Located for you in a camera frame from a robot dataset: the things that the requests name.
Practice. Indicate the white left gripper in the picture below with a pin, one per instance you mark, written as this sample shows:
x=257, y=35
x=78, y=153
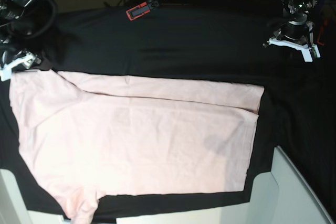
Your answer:
x=298, y=36

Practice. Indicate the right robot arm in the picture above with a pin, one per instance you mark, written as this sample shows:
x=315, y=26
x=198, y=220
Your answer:
x=24, y=24

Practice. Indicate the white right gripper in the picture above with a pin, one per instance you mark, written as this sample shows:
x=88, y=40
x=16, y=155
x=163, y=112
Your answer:
x=24, y=58

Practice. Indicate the pink T-shirt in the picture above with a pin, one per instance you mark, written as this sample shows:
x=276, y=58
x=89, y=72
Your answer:
x=86, y=136

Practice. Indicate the black table cloth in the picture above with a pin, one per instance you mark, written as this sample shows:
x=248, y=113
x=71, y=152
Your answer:
x=297, y=110

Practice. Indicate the orange black clamp blue handle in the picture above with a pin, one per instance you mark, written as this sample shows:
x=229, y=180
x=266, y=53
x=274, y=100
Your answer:
x=142, y=9

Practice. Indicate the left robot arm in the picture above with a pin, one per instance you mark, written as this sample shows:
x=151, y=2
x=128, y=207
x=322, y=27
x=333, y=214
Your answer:
x=296, y=11

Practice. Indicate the orange clamp at right edge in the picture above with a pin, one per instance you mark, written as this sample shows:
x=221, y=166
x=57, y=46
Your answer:
x=322, y=32

